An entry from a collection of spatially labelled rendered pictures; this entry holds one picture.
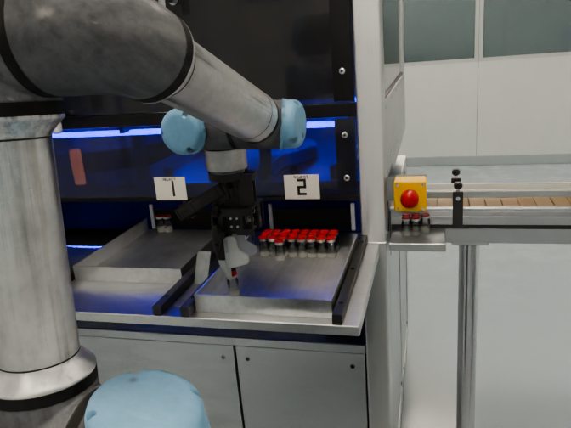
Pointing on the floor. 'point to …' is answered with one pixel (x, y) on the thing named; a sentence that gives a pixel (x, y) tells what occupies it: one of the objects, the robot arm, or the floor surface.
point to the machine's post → (374, 200)
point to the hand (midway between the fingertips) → (228, 270)
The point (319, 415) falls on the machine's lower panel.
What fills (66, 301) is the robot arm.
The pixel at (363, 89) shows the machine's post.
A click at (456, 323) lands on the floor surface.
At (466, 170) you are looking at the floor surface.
